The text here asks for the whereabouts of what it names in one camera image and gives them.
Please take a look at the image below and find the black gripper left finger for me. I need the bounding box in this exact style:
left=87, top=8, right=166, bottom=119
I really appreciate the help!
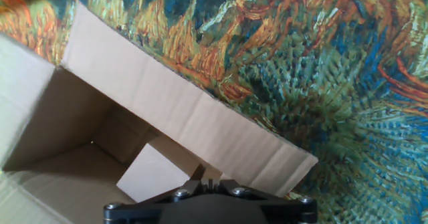
left=103, top=163, right=210, bottom=224

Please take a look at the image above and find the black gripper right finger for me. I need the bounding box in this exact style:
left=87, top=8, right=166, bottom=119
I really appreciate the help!
left=209, top=179, right=318, bottom=224

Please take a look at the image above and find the brown cardboard box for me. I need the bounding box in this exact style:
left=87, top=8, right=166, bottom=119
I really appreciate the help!
left=0, top=1, right=319, bottom=224

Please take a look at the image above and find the sunflower painting tablecloth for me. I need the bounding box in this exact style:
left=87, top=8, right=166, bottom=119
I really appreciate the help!
left=0, top=0, right=428, bottom=224

